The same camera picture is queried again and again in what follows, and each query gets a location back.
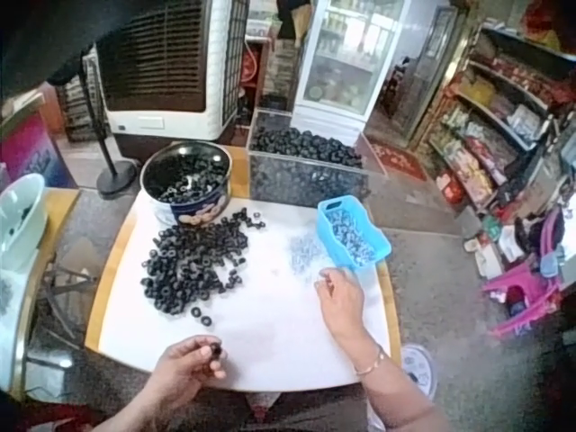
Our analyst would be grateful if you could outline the pale green plastic bowl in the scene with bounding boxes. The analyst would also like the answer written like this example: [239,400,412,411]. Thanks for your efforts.
[0,172,49,272]

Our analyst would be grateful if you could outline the person's left hand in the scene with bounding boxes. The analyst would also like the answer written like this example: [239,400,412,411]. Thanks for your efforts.
[151,335,229,402]

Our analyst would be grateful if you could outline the white air cooler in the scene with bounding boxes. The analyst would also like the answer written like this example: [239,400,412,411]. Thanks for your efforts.
[95,0,251,146]

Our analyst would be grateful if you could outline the blue plastic basket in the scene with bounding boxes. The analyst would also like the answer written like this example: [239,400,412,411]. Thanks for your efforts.
[316,196,392,273]

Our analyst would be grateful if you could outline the white glass-door fridge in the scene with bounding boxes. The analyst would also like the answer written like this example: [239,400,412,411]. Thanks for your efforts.
[291,0,411,132]

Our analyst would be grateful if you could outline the pink plastic stool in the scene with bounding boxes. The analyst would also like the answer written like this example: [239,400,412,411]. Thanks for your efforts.
[481,210,566,339]

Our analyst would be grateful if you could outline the shelf of packaged goods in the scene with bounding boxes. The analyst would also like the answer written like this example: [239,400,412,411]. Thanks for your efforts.
[422,21,576,218]

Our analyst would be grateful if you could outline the pile of black rubber rings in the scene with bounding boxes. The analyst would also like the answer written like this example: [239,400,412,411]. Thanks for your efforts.
[139,207,267,329]

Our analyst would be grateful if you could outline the pink and purple poster board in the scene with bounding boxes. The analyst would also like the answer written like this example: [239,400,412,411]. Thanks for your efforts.
[0,106,78,191]

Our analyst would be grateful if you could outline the clear box of black rings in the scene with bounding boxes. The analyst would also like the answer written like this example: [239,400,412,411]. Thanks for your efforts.
[246,109,371,204]

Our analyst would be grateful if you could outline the black fan stand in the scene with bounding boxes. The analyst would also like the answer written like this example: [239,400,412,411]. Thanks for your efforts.
[79,57,139,200]

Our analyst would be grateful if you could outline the round blue biscuit tin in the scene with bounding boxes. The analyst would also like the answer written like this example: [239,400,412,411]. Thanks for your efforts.
[139,140,234,227]

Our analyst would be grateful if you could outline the person's legs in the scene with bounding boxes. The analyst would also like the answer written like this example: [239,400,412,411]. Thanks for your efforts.
[193,381,377,432]

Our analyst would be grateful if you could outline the gold bracelet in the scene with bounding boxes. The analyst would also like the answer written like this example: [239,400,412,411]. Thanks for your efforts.
[354,345,389,377]

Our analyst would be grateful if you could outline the red patterned floor mat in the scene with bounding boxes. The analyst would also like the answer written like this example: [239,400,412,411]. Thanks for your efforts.
[367,140,429,183]

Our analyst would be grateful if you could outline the metal-framed glass door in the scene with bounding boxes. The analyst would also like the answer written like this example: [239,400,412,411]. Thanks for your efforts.
[403,4,470,148]

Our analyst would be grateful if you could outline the heap of small grey parts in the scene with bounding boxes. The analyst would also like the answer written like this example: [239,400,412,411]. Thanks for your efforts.
[286,232,326,283]

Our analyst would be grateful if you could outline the person's right hand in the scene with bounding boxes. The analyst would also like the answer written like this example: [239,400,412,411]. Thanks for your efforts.
[313,266,367,339]

